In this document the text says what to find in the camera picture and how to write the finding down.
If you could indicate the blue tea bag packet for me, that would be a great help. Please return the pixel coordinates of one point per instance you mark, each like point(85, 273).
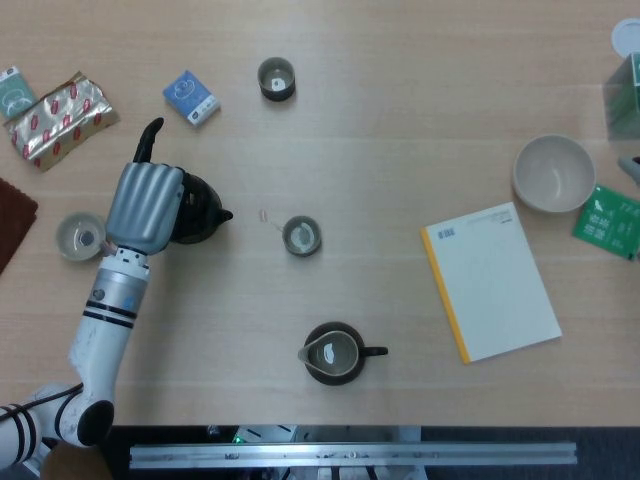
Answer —
point(190, 95)

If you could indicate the brown cloth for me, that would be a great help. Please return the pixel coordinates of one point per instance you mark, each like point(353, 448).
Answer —
point(12, 225)

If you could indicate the large beige bowl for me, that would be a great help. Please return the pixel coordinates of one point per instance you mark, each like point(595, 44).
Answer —
point(550, 170)

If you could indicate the green tea sachet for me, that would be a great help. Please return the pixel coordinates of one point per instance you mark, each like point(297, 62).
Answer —
point(607, 225)

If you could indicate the aluminium rail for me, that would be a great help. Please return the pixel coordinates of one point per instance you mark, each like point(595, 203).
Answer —
point(350, 455)

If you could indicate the dark cylindrical teacup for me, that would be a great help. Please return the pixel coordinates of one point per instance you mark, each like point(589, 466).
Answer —
point(302, 250)
point(276, 96)

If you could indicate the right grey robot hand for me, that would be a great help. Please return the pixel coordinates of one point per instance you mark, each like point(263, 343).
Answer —
point(631, 167)

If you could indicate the white notebook yellow spine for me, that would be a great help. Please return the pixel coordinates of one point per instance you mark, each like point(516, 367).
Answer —
point(500, 300)

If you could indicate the white tea bag with tag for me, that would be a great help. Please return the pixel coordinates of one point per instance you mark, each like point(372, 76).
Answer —
point(302, 235)

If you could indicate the brown stool seat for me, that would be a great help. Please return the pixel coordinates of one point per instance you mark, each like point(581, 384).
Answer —
point(75, 465)

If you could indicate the green tissue box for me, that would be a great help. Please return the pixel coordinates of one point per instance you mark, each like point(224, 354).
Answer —
point(625, 110)

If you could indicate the teal white tea packet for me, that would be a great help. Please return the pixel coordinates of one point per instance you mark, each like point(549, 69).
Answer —
point(15, 95)

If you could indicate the white round table grommet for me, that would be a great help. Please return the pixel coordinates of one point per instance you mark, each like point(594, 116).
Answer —
point(627, 35)

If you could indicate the small grey shallow cup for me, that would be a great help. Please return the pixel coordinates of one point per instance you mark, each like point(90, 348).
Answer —
point(67, 240)

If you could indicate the gold foil bag red print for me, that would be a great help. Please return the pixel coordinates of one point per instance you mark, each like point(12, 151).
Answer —
point(60, 122)

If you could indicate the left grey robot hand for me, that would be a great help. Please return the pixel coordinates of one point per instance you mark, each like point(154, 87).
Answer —
point(142, 210)

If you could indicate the black teapot kettle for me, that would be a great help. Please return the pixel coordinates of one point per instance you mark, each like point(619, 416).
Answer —
point(202, 215)

